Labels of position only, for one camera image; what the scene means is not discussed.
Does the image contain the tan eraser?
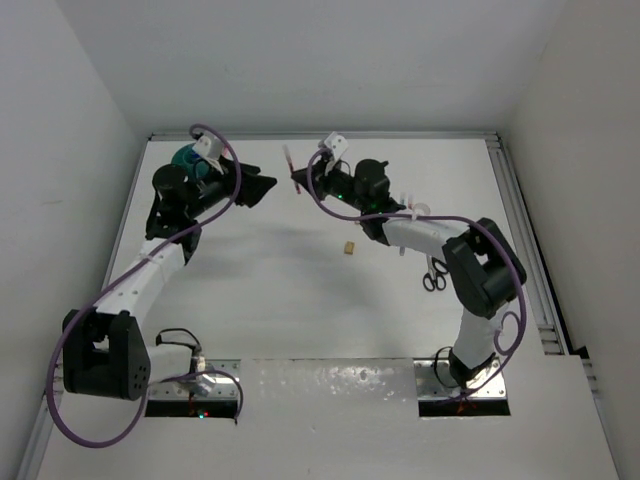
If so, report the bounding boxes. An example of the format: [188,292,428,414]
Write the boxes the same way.
[343,241,355,255]

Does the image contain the teal round divided container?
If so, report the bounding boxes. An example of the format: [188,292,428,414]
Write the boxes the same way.
[171,144,212,182]

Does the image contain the pink highlighter pen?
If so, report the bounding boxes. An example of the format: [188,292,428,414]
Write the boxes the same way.
[282,144,302,195]

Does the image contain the metal base plate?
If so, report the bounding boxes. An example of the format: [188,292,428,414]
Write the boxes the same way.
[413,358,508,402]
[148,359,241,402]

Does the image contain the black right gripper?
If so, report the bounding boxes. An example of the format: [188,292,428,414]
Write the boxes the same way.
[294,156,370,213]

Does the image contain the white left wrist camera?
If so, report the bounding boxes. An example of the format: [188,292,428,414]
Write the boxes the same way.
[192,134,225,161]

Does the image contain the clear tape roll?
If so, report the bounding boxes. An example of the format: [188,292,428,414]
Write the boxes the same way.
[412,203,431,220]

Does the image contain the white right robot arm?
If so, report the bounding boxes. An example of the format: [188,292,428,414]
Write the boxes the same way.
[291,153,527,388]

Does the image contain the large black handled scissors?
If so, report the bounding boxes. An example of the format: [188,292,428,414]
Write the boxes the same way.
[429,256,449,275]

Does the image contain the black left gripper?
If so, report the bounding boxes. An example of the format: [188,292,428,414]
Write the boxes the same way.
[181,154,273,219]

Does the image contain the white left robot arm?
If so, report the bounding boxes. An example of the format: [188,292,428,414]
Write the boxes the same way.
[63,160,277,400]

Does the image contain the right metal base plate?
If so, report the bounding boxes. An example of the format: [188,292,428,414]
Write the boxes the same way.
[413,358,508,402]

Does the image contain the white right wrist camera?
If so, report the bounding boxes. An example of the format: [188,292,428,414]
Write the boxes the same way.
[318,131,349,160]

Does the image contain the small black handled scissors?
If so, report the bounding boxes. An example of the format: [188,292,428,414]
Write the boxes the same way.
[422,260,447,292]

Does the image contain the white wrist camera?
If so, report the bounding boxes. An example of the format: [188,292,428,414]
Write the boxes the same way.
[318,131,349,160]
[192,134,225,161]

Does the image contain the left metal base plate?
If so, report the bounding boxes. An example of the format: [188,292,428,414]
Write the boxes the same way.
[148,359,241,402]

